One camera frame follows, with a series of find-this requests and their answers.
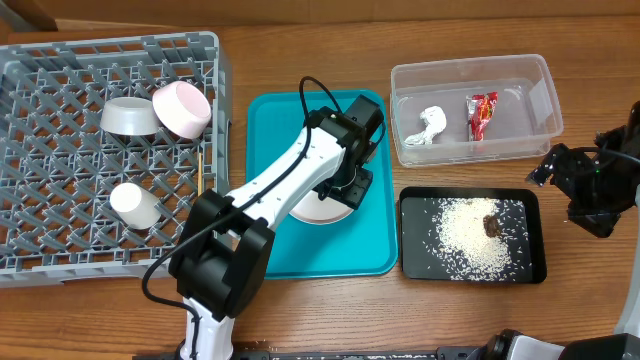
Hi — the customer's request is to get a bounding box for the white round plate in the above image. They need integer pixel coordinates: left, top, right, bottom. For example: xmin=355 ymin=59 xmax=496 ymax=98
xmin=290 ymin=191 xmax=353 ymax=225

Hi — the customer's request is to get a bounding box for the grey bowl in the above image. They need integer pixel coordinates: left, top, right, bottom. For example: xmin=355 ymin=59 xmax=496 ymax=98
xmin=100 ymin=97 xmax=160 ymax=136

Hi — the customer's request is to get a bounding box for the clear plastic bin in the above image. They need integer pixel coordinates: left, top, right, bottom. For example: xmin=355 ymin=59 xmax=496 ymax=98
xmin=390 ymin=54 xmax=564 ymax=167

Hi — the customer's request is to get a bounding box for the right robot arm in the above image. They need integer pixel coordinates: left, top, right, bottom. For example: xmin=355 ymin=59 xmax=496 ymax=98
xmin=544 ymin=103 xmax=639 ymax=359

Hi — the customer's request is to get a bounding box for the wooden chopstick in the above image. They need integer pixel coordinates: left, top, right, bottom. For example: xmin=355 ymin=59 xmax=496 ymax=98
xmin=197 ymin=152 xmax=204 ymax=196

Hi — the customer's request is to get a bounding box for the brown food scrap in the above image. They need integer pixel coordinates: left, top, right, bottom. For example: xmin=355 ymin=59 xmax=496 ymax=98
xmin=483 ymin=215 xmax=502 ymax=238

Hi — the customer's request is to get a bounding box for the grey dish rack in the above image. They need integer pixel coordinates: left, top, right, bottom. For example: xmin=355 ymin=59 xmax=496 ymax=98
xmin=1 ymin=31 xmax=232 ymax=288

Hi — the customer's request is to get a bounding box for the white tissue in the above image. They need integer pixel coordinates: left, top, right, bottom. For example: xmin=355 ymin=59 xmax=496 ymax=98
xmin=404 ymin=106 xmax=447 ymax=146

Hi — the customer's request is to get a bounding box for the pink bowl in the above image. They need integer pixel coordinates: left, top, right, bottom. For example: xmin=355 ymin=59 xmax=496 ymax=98
xmin=152 ymin=81 xmax=212 ymax=139

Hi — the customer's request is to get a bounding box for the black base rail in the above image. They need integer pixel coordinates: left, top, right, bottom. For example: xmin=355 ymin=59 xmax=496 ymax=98
xmin=134 ymin=329 xmax=566 ymax=360

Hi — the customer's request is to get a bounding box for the rice pile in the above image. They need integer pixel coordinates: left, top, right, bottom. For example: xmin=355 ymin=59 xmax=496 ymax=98
xmin=422 ymin=197 xmax=531 ymax=282

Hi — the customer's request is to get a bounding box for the red snack wrapper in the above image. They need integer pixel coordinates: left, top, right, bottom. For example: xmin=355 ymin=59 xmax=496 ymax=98
xmin=466 ymin=92 xmax=498 ymax=141

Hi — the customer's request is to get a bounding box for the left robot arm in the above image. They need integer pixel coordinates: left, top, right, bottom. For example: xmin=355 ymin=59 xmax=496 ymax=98
xmin=169 ymin=95 xmax=385 ymax=359

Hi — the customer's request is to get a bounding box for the black waste tray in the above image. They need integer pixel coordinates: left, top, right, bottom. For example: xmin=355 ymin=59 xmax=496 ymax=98
xmin=399 ymin=187 xmax=547 ymax=284

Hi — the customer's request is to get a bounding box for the teal plastic tray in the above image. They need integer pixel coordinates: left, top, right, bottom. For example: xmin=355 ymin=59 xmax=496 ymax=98
xmin=246 ymin=92 xmax=398 ymax=280

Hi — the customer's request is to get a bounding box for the white paper cup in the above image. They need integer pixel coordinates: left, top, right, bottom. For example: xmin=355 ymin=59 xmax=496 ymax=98
xmin=109 ymin=182 xmax=161 ymax=230

